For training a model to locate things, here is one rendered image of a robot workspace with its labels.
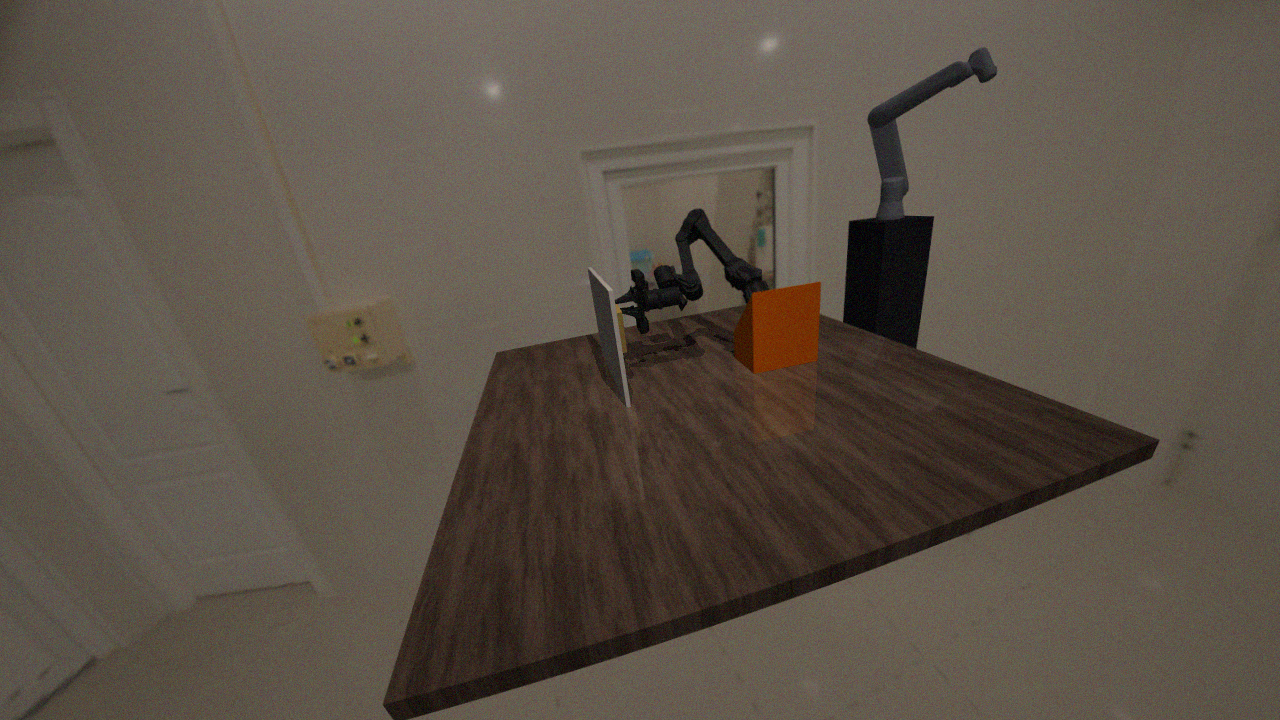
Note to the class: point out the gold picture frame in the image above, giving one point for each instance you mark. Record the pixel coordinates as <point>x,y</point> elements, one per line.
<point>621,328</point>

